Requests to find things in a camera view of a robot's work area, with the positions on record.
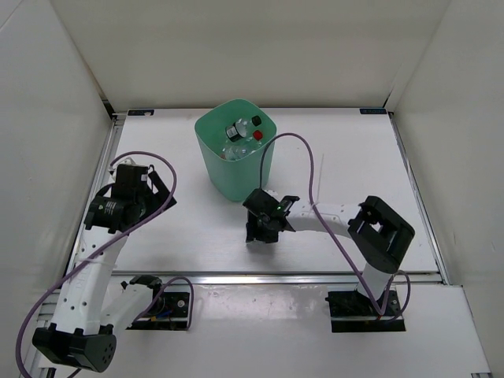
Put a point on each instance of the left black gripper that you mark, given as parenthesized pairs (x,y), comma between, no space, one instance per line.
(159,197)

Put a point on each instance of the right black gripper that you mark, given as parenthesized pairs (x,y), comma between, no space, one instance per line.
(253,232)

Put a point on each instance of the red label bottle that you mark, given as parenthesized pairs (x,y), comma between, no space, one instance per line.
(250,144)

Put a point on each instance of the clear bottle black label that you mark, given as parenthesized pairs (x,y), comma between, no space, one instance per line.
(243,128)

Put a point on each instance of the clear bottle white cap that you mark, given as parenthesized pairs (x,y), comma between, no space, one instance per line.
(232,152)

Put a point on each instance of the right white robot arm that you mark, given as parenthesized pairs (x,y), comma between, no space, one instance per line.
(371,236)

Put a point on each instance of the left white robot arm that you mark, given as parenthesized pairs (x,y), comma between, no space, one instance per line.
(82,332)

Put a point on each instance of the green plastic bin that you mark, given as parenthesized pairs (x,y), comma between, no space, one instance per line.
(234,179)

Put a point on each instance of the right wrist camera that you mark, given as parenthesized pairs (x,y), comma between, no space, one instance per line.
(260,202)

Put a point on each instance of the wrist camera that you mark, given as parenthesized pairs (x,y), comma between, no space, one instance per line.
(260,202)
(130,180)

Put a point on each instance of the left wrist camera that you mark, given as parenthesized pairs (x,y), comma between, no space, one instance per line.
(130,180)

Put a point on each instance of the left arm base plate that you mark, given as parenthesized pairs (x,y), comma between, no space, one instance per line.
(172,309)

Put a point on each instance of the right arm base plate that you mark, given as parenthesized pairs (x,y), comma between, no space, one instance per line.
(351,312)

